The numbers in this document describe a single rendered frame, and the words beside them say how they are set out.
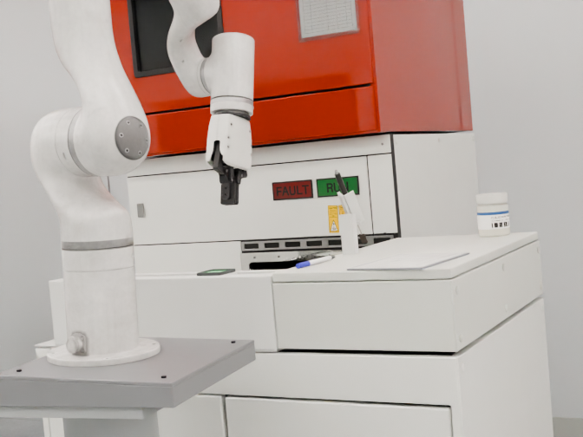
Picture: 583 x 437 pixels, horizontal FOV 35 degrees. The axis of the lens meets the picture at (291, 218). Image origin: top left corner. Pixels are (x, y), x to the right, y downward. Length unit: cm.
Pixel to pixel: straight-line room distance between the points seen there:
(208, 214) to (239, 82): 79
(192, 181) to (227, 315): 83
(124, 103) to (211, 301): 46
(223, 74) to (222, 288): 41
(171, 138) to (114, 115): 102
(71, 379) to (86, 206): 29
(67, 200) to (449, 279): 65
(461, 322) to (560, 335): 214
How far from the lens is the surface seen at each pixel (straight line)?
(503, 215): 209
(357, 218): 195
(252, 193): 243
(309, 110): 229
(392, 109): 229
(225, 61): 180
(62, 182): 159
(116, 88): 152
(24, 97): 500
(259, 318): 173
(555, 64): 366
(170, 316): 184
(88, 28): 155
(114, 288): 154
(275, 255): 240
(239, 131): 178
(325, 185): 232
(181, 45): 182
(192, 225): 254
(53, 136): 157
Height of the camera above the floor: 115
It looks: 3 degrees down
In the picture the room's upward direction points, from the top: 5 degrees counter-clockwise
